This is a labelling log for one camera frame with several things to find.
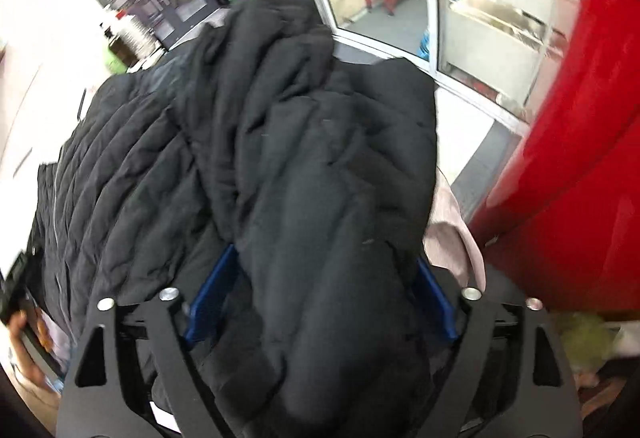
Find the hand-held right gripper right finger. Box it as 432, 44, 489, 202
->
414, 257, 583, 438

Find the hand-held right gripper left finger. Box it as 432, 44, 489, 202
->
60, 243, 241, 438

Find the black quilted jacket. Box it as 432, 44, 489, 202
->
30, 0, 481, 438

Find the person's left hand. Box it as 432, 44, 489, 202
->
9, 301, 56, 369

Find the pale pink sheet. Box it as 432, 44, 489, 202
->
424, 168, 487, 294

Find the yellow green cloth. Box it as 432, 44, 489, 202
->
554, 312, 617, 369

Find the large red smooth object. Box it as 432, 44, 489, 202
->
470, 0, 640, 319

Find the white framed glass door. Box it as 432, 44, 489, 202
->
280, 0, 533, 136

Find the white shelf cart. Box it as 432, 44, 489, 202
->
439, 0, 578, 86

